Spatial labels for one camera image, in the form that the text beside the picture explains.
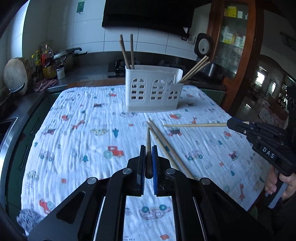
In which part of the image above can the steel sink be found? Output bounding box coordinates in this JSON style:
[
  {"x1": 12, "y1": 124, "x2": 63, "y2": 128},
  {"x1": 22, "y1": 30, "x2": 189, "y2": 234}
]
[{"x1": 0, "y1": 117, "x2": 19, "y2": 158}]

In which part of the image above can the black range hood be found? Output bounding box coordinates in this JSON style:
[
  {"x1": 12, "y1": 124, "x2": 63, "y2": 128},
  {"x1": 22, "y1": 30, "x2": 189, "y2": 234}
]
[{"x1": 102, "y1": 0, "x2": 195, "y2": 36}]

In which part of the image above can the black gas stove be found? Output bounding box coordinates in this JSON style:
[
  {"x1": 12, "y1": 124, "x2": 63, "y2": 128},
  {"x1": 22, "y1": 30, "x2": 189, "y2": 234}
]
[{"x1": 107, "y1": 59, "x2": 141, "y2": 78}]

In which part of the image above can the black rice cooker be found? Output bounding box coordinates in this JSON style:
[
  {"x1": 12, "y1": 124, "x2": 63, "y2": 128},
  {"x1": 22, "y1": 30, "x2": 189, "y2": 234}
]
[{"x1": 195, "y1": 32, "x2": 220, "y2": 78}]

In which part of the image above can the person's right forearm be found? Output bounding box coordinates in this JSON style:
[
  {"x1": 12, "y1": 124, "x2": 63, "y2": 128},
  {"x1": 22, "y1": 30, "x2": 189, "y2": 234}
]
[{"x1": 270, "y1": 197, "x2": 296, "y2": 241}]

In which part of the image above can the pink cloth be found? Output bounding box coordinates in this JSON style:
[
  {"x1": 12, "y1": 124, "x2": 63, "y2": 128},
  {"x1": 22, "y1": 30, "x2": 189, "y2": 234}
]
[{"x1": 33, "y1": 79, "x2": 58, "y2": 92}]

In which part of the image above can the yellow box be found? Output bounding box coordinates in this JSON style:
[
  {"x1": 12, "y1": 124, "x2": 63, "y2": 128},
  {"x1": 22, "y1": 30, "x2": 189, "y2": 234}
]
[{"x1": 225, "y1": 6, "x2": 237, "y2": 18}]

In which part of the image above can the steel pressure cooker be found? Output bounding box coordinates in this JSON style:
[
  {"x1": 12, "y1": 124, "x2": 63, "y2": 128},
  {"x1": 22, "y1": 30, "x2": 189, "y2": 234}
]
[{"x1": 54, "y1": 47, "x2": 88, "y2": 71}]

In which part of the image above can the small yellow green bottle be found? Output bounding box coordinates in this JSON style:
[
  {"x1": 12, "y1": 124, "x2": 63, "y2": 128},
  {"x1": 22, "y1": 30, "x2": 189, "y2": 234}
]
[{"x1": 31, "y1": 54, "x2": 42, "y2": 77}]

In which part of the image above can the white plastic utensil holder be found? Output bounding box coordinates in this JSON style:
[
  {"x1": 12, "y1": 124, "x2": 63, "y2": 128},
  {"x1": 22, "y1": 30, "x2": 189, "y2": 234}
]
[{"x1": 125, "y1": 65, "x2": 185, "y2": 113}]

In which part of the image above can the person's right hand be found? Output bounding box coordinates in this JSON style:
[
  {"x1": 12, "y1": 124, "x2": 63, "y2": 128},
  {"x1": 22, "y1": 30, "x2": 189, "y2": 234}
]
[{"x1": 265, "y1": 167, "x2": 296, "y2": 200}]

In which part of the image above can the white and green box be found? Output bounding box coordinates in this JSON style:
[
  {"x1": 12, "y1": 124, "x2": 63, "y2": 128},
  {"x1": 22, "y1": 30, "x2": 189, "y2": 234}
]
[{"x1": 220, "y1": 27, "x2": 234, "y2": 44}]

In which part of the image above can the grey fuzzy cloth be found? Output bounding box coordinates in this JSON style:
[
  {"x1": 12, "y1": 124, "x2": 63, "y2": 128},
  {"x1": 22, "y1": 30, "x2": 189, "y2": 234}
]
[{"x1": 17, "y1": 209, "x2": 45, "y2": 234}]

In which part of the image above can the white cartoon printed cloth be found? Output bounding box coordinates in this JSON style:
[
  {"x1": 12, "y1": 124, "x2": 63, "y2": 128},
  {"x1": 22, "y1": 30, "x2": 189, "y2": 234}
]
[{"x1": 21, "y1": 85, "x2": 272, "y2": 241}]

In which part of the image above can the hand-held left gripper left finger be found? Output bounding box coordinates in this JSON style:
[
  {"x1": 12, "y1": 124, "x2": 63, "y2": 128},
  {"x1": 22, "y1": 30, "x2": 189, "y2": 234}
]
[{"x1": 28, "y1": 145, "x2": 146, "y2": 241}]

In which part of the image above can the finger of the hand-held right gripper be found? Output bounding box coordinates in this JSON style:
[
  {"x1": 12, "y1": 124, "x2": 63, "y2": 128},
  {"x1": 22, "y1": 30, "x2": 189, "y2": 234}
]
[
  {"x1": 227, "y1": 119, "x2": 251, "y2": 137},
  {"x1": 232, "y1": 118, "x2": 257, "y2": 129}
]

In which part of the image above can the wooden chopstick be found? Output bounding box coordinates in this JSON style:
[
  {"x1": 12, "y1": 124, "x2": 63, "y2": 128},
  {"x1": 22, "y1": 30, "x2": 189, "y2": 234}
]
[
  {"x1": 146, "y1": 122, "x2": 184, "y2": 174},
  {"x1": 119, "y1": 34, "x2": 131, "y2": 70},
  {"x1": 130, "y1": 34, "x2": 135, "y2": 70},
  {"x1": 180, "y1": 58, "x2": 210, "y2": 83},
  {"x1": 179, "y1": 56, "x2": 208, "y2": 82},
  {"x1": 163, "y1": 122, "x2": 250, "y2": 128},
  {"x1": 149, "y1": 132, "x2": 174, "y2": 168},
  {"x1": 182, "y1": 61, "x2": 211, "y2": 84},
  {"x1": 145, "y1": 127, "x2": 153, "y2": 179},
  {"x1": 148, "y1": 118, "x2": 195, "y2": 180}
]

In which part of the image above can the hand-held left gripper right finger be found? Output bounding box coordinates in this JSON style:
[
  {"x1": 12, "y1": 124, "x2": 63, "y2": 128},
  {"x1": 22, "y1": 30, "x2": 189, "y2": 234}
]
[{"x1": 152, "y1": 145, "x2": 272, "y2": 241}]

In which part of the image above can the metal pan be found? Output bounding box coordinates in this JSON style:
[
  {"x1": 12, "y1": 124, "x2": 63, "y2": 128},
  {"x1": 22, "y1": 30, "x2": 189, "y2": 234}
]
[{"x1": 0, "y1": 83, "x2": 25, "y2": 112}]

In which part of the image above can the wooden glass door cabinet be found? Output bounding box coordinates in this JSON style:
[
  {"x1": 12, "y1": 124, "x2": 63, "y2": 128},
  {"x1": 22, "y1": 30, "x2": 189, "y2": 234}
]
[{"x1": 207, "y1": 0, "x2": 265, "y2": 112}]

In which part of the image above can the round wooden cutting board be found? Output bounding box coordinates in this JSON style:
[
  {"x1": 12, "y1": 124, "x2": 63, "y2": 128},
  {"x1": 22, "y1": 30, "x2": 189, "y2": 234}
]
[{"x1": 3, "y1": 57, "x2": 33, "y2": 95}]

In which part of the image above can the large cooking oil bottle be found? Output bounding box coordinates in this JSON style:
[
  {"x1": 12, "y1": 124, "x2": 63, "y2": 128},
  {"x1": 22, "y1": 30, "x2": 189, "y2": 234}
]
[{"x1": 41, "y1": 44, "x2": 57, "y2": 79}]

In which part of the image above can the green cabinet door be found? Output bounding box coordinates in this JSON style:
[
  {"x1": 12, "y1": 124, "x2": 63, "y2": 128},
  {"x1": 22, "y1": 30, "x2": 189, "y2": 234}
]
[{"x1": 199, "y1": 88, "x2": 226, "y2": 107}]

